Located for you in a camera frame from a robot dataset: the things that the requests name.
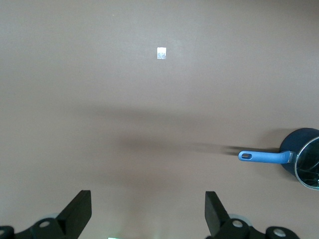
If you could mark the brown table cover sheet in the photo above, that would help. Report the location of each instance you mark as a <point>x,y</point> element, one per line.
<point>99,74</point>

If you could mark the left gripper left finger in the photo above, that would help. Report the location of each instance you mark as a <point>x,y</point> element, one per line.
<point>72,219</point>

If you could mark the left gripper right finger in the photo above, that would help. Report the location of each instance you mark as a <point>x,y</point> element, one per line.
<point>216,219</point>

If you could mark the small white tape marker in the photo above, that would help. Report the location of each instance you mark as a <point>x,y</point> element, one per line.
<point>161,53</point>

